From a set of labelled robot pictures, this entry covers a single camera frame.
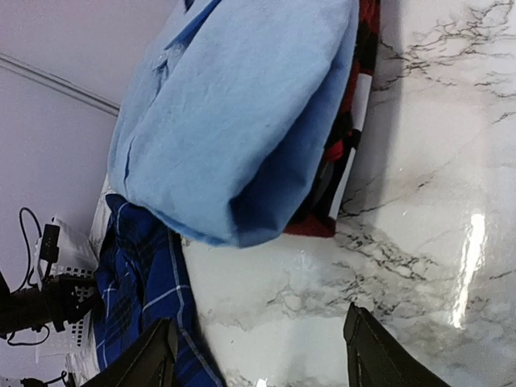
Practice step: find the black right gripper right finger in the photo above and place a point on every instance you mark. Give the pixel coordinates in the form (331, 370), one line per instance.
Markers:
(376, 358)

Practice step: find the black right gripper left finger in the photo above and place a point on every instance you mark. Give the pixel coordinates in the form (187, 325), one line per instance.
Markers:
(149, 361)

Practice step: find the light blue folded shirt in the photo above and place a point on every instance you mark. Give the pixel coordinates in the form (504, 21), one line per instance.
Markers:
(222, 129)

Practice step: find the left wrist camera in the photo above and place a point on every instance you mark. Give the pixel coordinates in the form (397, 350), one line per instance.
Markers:
(49, 250)

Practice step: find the blue plaid long sleeve shirt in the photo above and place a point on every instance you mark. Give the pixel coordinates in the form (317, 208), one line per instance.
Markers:
(142, 277)

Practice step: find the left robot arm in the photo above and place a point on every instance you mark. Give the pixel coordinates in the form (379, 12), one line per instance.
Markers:
(36, 298)

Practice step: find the white plastic basket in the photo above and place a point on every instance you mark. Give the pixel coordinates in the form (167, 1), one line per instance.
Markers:
(64, 264)

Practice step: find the red plaid folded shirt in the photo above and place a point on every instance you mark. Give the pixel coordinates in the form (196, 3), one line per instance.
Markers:
(317, 215)

